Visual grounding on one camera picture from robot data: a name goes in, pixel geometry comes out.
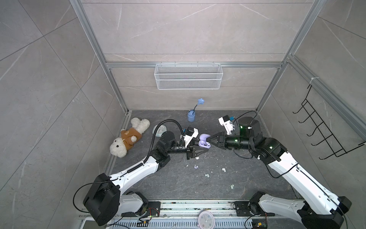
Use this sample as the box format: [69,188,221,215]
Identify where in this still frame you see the black wire hook rack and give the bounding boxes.
[292,85,366,160]

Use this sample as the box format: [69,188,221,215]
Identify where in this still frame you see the white plush bear toy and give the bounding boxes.
[110,117,150,158]

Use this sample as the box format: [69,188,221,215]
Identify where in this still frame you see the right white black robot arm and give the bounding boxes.
[206,116,352,229]

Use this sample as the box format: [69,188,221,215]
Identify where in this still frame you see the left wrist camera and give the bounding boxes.
[182,127,199,148]

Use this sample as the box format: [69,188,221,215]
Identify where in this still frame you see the blue cup holder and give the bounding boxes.
[187,110,195,122]

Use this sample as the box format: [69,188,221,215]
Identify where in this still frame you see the purple earbud charging case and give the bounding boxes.
[198,134,211,149]

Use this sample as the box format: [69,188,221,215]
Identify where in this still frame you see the small round white clock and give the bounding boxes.
[152,125,167,137]

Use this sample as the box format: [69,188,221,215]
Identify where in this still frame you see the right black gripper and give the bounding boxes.
[206,131,254,151]

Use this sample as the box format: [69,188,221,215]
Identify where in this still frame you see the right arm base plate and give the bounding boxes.
[232,201,275,217]

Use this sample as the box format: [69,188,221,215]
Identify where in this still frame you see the pink round clock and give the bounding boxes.
[198,210,215,229]

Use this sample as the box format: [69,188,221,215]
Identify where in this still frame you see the white wire mesh basket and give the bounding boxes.
[154,64,224,90]

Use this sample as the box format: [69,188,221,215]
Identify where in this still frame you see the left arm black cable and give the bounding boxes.
[142,119,185,164]

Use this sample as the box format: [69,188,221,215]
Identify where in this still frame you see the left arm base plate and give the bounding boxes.
[122,201,161,217]

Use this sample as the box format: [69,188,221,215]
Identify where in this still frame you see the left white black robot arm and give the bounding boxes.
[83,131,210,226]

